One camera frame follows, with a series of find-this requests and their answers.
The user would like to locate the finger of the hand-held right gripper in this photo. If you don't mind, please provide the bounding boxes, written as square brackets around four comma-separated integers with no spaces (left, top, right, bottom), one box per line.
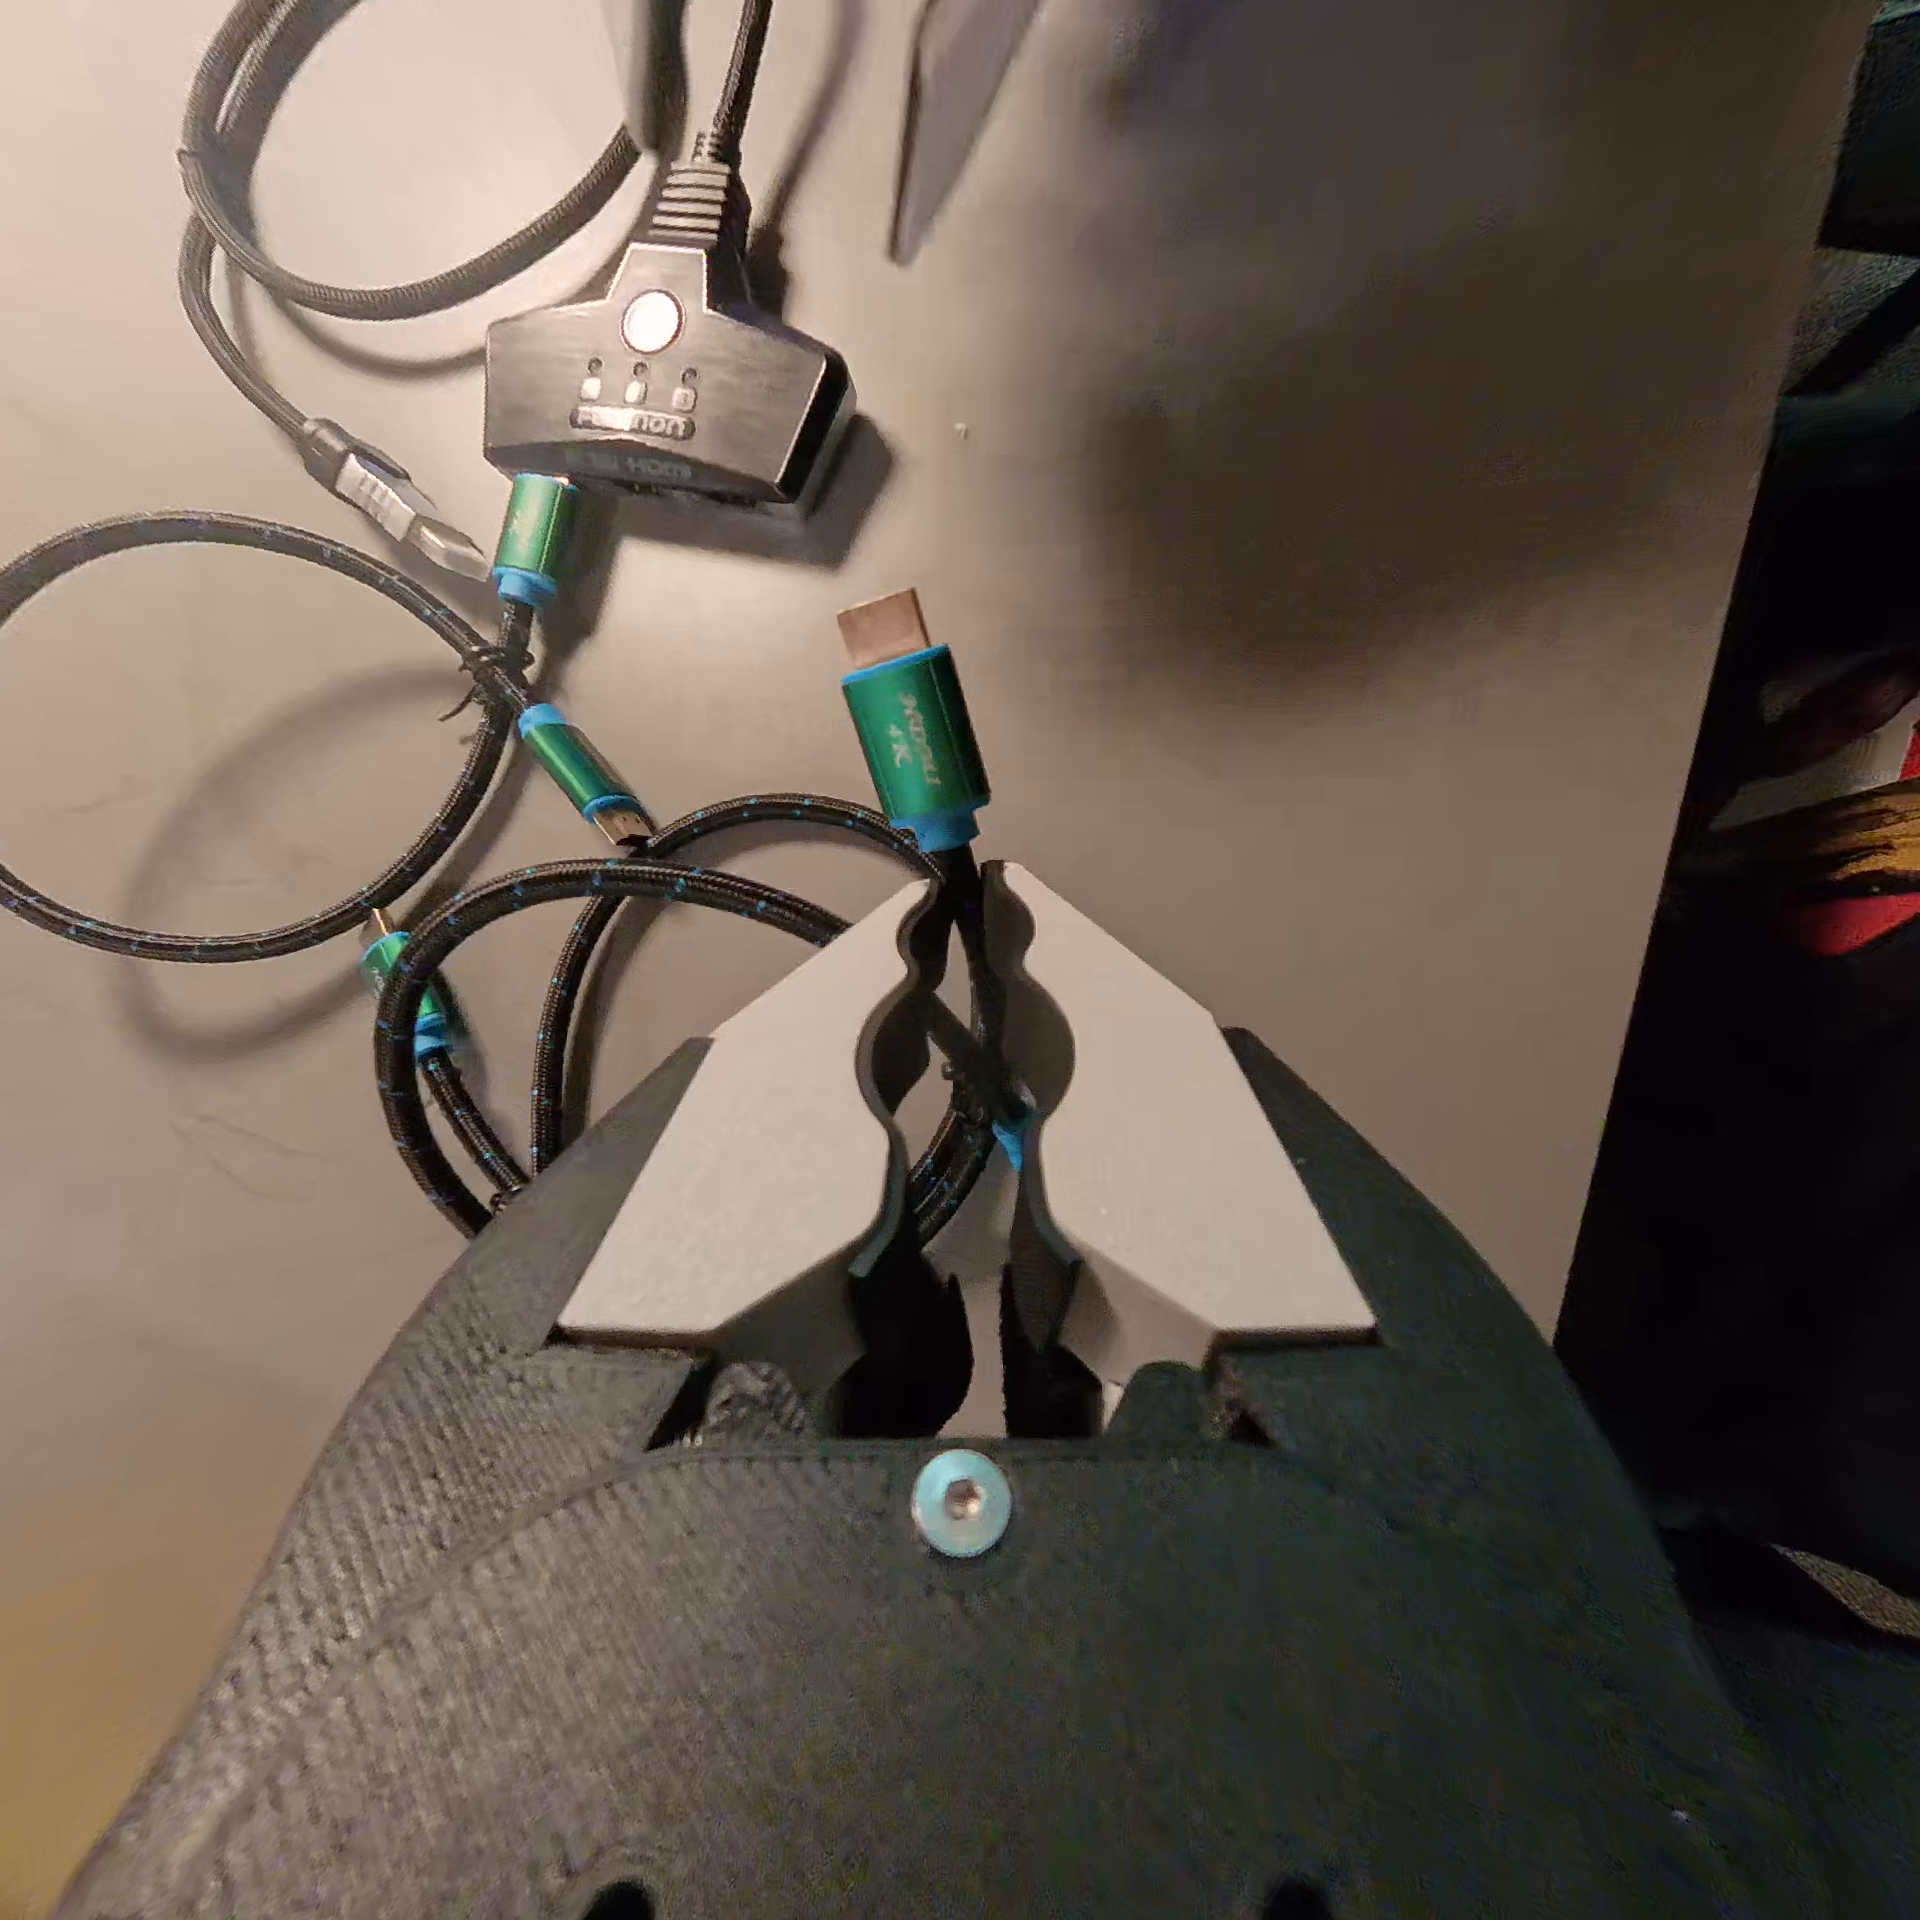
[890,0,1052,266]

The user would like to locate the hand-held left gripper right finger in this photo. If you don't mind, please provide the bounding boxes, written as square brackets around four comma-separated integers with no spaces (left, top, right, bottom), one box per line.
[979,862,1381,1396]

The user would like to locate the black hdmi switch with cable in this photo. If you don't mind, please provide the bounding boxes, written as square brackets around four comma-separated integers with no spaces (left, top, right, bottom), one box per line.
[171,0,859,585]

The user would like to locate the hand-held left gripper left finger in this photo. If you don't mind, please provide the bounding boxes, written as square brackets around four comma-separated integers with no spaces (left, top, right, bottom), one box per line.
[551,877,950,1373]

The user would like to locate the braided hdmi cable green plugs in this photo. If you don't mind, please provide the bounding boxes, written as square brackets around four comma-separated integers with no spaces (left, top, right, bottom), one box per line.
[0,468,656,964]
[525,588,1039,1256]
[356,795,939,1238]

